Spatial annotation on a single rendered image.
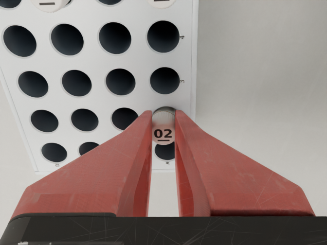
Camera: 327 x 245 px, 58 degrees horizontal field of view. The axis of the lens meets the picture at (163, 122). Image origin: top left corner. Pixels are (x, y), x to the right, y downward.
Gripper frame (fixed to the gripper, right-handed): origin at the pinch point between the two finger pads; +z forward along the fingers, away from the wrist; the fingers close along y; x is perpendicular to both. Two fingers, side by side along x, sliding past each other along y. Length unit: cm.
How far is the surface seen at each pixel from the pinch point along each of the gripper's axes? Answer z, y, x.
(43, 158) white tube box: 1.4, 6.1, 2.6
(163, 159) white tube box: 1.4, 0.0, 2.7
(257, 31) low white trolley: 5.2, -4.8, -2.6
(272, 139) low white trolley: 4.9, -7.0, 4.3
